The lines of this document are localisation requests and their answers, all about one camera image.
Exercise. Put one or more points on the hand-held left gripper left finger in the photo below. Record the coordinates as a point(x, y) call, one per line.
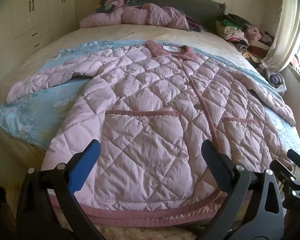
point(85, 162)

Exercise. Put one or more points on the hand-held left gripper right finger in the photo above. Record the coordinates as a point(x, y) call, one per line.
point(210, 155)

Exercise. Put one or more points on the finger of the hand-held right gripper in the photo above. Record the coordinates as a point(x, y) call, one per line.
point(281, 167)
point(297, 156)

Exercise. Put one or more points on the pink quilted coat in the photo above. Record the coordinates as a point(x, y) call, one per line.
point(152, 105)

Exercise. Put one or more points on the bag stuffed with clothes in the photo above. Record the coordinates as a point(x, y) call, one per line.
point(275, 80)

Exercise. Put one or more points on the pile of folded clothes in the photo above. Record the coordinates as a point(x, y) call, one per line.
point(237, 30)

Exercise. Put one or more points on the blue cartoon printed blanket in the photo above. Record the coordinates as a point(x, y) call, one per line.
point(40, 105)

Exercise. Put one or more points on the cream curtain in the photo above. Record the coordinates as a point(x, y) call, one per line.
point(287, 30)

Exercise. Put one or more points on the bed with beige sheet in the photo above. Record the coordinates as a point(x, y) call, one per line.
point(115, 33)

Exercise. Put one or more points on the striped multicolour cloth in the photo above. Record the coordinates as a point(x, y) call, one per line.
point(196, 23)

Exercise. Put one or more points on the cream built-in wardrobe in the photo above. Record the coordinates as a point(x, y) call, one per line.
point(40, 17)

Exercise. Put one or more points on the crumpled pink padded jacket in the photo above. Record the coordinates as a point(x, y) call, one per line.
point(150, 15)

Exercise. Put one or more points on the grey padded headboard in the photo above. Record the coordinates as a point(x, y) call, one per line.
point(165, 0)

